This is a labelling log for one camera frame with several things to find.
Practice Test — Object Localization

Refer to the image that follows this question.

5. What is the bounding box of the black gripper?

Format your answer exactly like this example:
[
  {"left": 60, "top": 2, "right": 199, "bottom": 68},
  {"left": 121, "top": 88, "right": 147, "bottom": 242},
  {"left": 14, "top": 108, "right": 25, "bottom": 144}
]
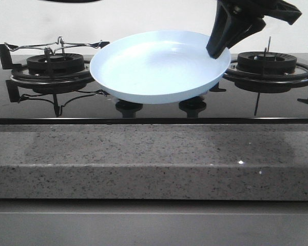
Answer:
[{"left": 206, "top": 0, "right": 302, "bottom": 58}]

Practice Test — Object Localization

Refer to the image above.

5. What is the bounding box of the light blue plate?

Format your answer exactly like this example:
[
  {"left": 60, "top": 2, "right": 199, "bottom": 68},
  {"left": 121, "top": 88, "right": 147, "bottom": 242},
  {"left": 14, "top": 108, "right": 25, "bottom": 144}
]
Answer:
[{"left": 90, "top": 30, "right": 231, "bottom": 104}]

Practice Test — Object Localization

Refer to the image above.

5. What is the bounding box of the black frying pan green handle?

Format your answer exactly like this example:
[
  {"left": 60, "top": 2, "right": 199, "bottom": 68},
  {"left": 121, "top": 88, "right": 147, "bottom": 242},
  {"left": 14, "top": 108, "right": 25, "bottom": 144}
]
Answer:
[{"left": 45, "top": 0, "right": 101, "bottom": 4}]

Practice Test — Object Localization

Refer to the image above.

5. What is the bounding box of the black burner without pan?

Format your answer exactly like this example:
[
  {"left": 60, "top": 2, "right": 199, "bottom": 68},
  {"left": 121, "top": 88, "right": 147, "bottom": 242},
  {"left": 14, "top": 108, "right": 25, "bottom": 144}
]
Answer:
[{"left": 223, "top": 51, "right": 308, "bottom": 84}]

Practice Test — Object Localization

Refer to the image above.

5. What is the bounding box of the black grate without pan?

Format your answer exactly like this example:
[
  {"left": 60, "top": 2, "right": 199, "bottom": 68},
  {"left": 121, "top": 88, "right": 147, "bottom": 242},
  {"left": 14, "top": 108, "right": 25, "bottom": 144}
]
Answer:
[{"left": 254, "top": 36, "right": 298, "bottom": 76}]

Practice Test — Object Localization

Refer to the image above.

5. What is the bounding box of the silver knob far from pan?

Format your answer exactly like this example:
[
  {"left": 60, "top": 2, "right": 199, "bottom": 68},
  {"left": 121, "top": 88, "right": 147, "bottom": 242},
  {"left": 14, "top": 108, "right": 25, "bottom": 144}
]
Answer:
[{"left": 192, "top": 95, "right": 205, "bottom": 101}]

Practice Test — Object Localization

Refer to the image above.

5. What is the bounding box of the black burner under pan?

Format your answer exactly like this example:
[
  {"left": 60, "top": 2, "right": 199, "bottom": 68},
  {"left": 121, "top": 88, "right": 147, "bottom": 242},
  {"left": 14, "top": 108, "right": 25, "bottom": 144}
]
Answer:
[{"left": 11, "top": 53, "right": 94, "bottom": 88}]

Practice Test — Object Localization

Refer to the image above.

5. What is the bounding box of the black glass gas cooktop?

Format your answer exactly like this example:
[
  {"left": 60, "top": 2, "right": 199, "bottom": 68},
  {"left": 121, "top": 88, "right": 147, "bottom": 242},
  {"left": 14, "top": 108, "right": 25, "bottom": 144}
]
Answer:
[{"left": 0, "top": 61, "right": 308, "bottom": 125}]

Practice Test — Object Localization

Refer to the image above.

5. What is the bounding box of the black pan support grate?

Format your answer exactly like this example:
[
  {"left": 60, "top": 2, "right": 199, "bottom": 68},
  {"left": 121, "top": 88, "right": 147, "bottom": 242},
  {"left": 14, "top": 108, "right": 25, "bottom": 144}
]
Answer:
[{"left": 0, "top": 40, "right": 111, "bottom": 70}]

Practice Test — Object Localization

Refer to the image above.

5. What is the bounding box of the wire pan trivet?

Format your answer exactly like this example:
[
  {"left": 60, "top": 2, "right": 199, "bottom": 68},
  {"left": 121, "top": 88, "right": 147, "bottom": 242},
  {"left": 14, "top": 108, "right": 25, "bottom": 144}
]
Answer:
[{"left": 4, "top": 36, "right": 110, "bottom": 54}]

